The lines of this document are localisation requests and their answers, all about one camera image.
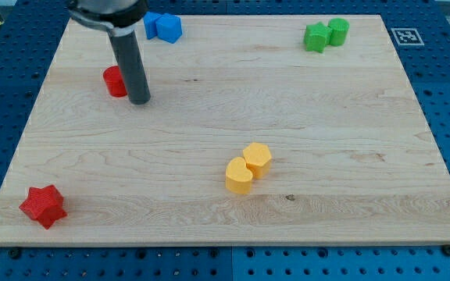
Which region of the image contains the yellow heart block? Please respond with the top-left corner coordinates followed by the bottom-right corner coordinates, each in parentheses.
top-left (225, 157), bottom-right (253, 194)

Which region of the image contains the green cylinder block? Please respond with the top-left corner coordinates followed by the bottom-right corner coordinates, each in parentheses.
top-left (328, 18), bottom-right (350, 46)

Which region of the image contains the red cylinder block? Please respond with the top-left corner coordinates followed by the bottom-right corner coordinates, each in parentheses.
top-left (102, 66), bottom-right (127, 98)

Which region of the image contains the yellow hexagon block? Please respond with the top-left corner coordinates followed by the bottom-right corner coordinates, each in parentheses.
top-left (242, 142), bottom-right (272, 179)

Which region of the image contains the wooden board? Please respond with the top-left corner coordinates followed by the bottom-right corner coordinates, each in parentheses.
top-left (0, 15), bottom-right (450, 247)

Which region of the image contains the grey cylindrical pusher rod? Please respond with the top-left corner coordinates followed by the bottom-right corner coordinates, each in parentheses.
top-left (109, 30), bottom-right (151, 105)

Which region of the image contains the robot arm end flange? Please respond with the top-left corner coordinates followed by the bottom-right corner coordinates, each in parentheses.
top-left (66, 0), bottom-right (148, 37)

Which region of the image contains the blue pentagon block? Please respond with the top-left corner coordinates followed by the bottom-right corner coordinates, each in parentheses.
top-left (155, 13), bottom-right (183, 44)

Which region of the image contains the blue cube block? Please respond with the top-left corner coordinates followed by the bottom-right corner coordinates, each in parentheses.
top-left (143, 12), bottom-right (162, 40)

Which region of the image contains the red star block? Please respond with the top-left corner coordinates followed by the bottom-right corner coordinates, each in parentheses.
top-left (19, 185), bottom-right (67, 229)

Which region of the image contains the white fiducial marker tag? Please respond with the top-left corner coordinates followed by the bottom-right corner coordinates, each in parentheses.
top-left (391, 27), bottom-right (424, 46)

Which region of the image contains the green star block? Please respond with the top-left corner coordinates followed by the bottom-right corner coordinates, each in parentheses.
top-left (303, 22), bottom-right (332, 53)

